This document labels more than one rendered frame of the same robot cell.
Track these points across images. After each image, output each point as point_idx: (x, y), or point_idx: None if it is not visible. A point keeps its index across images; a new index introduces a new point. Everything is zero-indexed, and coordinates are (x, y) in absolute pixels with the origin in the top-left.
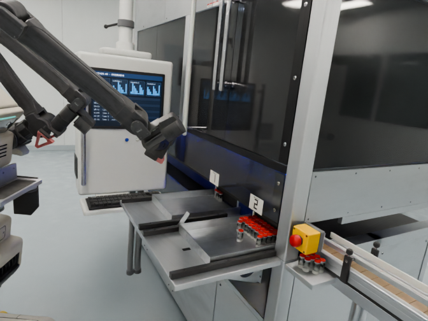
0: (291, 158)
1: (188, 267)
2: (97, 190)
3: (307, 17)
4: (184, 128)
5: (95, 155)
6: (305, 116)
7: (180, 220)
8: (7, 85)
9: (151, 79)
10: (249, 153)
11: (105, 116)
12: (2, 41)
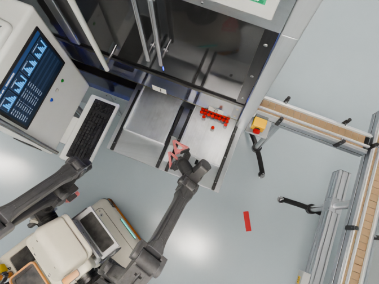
0: (249, 105)
1: (215, 178)
2: (59, 139)
3: (267, 52)
4: (206, 161)
5: (43, 132)
6: (263, 94)
7: (170, 141)
8: (29, 216)
9: (32, 44)
10: (203, 91)
11: (29, 110)
12: (13, 219)
